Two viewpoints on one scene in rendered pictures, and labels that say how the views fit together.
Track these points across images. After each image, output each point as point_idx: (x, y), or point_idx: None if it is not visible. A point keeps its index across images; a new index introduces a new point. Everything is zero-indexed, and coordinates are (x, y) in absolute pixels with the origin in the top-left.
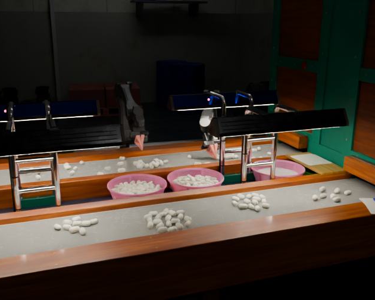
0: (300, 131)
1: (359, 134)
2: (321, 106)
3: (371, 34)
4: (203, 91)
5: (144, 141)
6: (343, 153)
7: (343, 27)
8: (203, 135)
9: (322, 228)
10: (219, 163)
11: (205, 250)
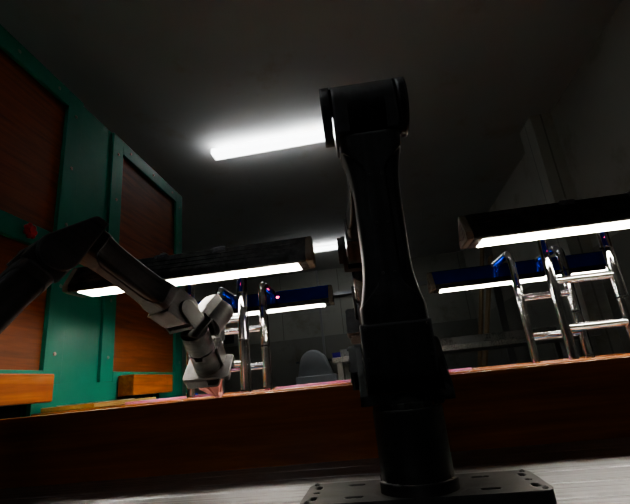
0: (11, 371)
1: (116, 346)
2: (65, 311)
3: (121, 229)
4: (107, 222)
5: (359, 342)
6: (104, 381)
7: (92, 204)
8: (220, 343)
9: None
10: (251, 386)
11: None
